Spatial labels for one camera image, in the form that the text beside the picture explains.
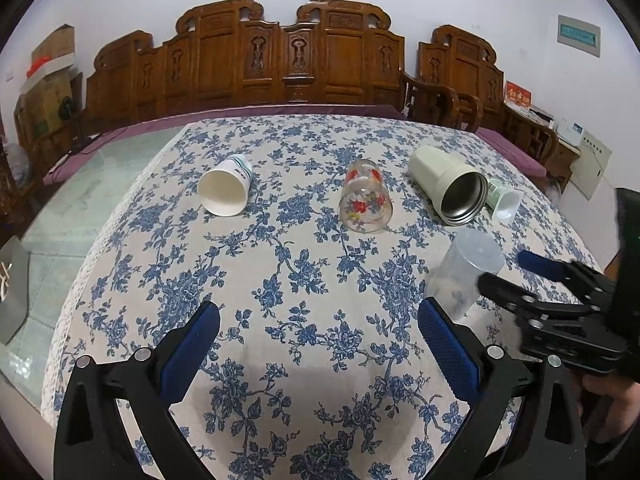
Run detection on clear frosted plastic cup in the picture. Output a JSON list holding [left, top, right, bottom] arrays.
[[425, 228, 504, 321]]

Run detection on white green plastic cup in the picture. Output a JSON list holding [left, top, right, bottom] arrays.
[[486, 179, 523, 226]]

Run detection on glass cup with red flowers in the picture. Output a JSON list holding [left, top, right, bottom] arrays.
[[338, 158, 393, 234]]

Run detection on white paper cup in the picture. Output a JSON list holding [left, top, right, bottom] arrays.
[[198, 154, 253, 217]]

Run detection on person's right hand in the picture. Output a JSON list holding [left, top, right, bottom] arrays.
[[582, 375, 639, 443]]

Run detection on white electrical panel door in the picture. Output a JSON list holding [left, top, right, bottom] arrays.
[[570, 131, 612, 200]]

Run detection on cream steel-lined tumbler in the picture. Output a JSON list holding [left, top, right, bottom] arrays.
[[408, 145, 488, 226]]

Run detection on purple armchair cushion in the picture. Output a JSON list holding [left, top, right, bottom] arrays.
[[475, 127, 547, 178]]

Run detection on wooden side cabinet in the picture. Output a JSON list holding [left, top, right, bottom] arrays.
[[501, 103, 580, 194]]

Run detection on grey metal box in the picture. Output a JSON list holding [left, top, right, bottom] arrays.
[[0, 236, 29, 344]]

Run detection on red sign card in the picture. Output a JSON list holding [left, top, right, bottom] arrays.
[[504, 80, 533, 108]]

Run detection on blue floral tablecloth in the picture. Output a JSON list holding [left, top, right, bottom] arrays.
[[41, 115, 593, 479]]

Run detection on carved wooden armchair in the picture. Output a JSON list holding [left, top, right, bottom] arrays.
[[401, 24, 559, 162]]

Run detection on purple bench cushion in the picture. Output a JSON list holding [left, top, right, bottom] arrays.
[[43, 104, 404, 185]]

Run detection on carved wooden sofa bench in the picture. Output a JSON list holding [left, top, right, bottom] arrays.
[[86, 0, 405, 132]]

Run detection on stacked cardboard boxes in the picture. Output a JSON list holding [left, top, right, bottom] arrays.
[[14, 24, 76, 150]]

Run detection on grey wall panel box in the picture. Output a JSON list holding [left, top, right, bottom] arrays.
[[556, 15, 601, 58]]

